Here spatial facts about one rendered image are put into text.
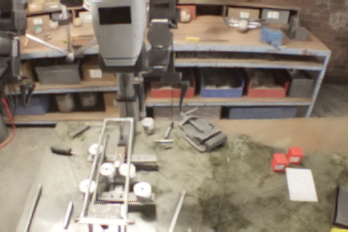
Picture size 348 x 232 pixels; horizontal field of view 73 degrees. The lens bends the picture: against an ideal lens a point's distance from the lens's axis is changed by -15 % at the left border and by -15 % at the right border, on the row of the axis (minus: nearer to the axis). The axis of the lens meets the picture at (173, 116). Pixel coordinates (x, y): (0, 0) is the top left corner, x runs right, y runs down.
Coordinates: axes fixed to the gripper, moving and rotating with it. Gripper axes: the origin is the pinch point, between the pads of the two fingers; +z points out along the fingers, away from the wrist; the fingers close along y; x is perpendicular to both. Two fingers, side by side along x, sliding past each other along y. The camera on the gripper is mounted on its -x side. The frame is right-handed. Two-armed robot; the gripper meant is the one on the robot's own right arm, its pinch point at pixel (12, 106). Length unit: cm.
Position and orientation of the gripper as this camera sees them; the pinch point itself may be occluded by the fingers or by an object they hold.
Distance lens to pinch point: 86.6
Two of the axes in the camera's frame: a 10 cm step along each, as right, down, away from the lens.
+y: 10.0, 0.2, -0.2
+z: -0.1, 9.9, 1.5
